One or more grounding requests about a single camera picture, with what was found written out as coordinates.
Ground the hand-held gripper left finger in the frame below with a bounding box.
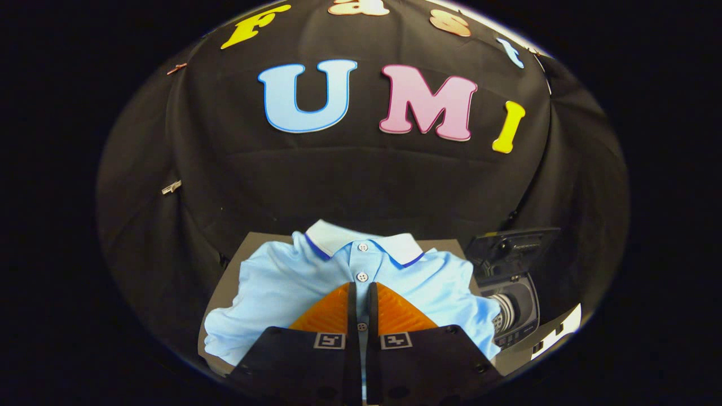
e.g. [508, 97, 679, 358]
[224, 281, 362, 406]

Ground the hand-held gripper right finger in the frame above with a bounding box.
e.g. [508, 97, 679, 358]
[367, 281, 504, 406]

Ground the light blue polo shirt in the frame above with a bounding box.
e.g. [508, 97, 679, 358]
[204, 219, 503, 377]

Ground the grey washing machine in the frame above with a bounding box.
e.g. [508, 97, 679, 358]
[471, 265, 543, 351]

